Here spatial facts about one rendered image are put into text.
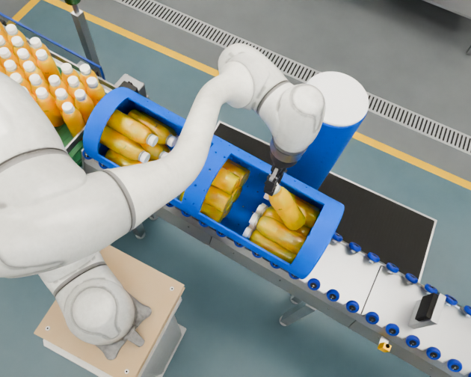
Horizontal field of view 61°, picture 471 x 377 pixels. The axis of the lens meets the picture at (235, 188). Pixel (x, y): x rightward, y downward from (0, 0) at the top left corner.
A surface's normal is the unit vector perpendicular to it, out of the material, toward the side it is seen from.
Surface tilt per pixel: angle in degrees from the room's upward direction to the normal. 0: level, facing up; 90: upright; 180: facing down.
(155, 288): 5
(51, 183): 27
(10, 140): 18
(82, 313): 12
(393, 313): 0
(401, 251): 0
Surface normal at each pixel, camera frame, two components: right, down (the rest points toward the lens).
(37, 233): 0.49, -0.05
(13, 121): 0.47, -0.54
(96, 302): 0.20, -0.26
